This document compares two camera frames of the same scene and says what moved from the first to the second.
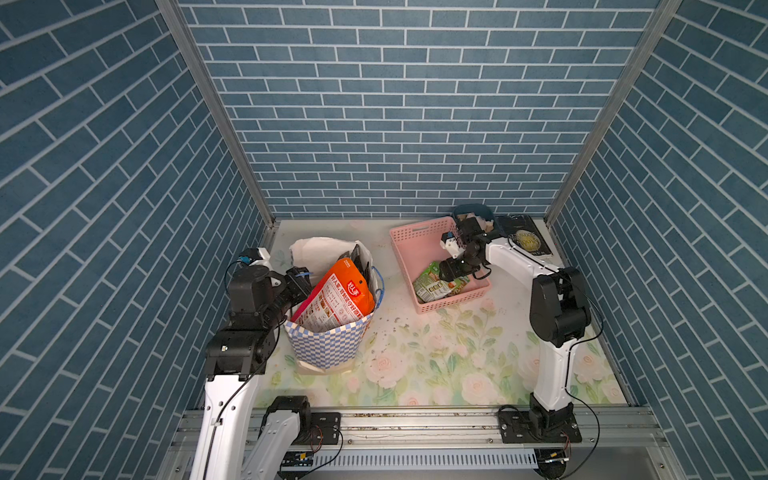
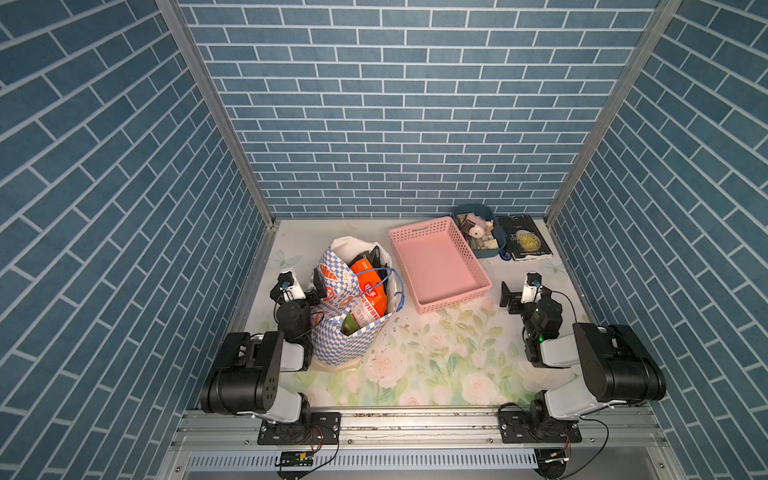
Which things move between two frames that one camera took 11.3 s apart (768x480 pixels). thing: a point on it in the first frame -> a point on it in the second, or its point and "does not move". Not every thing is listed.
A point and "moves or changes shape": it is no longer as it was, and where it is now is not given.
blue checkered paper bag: x=330 y=352 moves or changes shape
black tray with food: x=523 y=233 does not move
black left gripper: x=298 y=285 -> x=311 y=298
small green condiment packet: x=429 y=287 -> x=350 y=324
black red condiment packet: x=365 y=270 -> x=373 y=256
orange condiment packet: x=344 y=295 -> x=372 y=303
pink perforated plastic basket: x=417 y=245 does not move
